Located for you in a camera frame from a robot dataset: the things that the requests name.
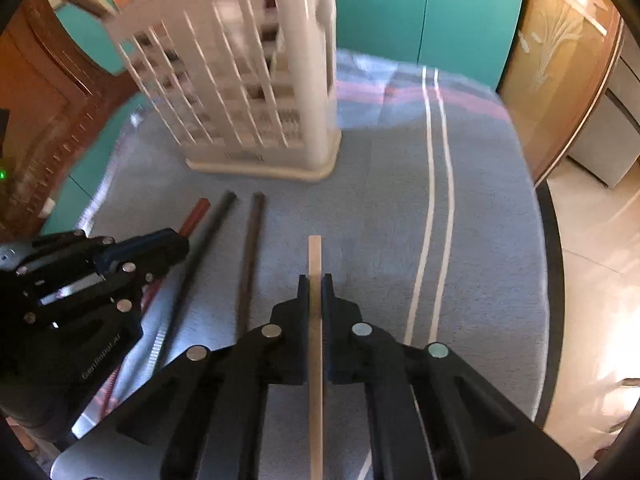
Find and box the carved wooden chair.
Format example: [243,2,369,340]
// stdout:
[0,0,146,241]

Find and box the dark brown chopstick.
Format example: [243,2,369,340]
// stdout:
[150,190,238,373]

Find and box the white plastic utensil holder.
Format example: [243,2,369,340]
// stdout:
[102,0,343,183]

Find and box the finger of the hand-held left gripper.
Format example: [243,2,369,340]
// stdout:
[22,272,156,328]
[30,228,190,273]

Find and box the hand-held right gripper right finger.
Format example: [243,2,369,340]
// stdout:
[321,273,581,480]

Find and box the teal cabinet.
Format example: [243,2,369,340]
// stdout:
[332,0,531,93]

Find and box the grey striped blanket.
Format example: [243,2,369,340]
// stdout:
[50,47,551,480]

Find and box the red-brown chopstick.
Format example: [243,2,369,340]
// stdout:
[102,197,212,416]
[235,191,267,338]

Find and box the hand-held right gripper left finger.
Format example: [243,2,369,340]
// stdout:
[115,274,309,480]

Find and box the wooden frame glass door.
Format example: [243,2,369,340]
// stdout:
[497,0,626,186]

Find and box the grey cabinet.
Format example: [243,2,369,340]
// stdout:
[567,45,640,191]

